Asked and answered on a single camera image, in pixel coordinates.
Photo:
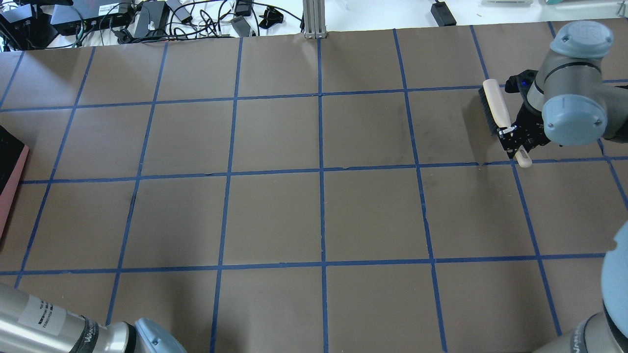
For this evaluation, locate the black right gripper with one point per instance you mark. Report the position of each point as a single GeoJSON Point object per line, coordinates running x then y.
{"type": "Point", "coordinates": [529, 128]}

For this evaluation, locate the beige hand brush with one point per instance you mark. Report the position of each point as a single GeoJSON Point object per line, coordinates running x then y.
{"type": "Point", "coordinates": [510, 135]}

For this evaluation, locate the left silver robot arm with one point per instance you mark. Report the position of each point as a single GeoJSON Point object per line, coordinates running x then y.
{"type": "Point", "coordinates": [32, 325]}

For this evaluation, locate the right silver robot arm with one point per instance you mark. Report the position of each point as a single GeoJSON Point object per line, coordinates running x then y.
{"type": "Point", "coordinates": [567, 103]}

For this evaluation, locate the black lined trash bin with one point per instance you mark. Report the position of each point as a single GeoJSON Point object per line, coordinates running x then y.
{"type": "Point", "coordinates": [13, 156]}

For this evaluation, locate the black power adapter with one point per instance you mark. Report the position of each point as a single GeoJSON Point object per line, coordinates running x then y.
{"type": "Point", "coordinates": [442, 14]}

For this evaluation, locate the aluminium frame post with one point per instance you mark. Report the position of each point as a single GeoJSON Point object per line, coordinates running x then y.
{"type": "Point", "coordinates": [314, 24]}

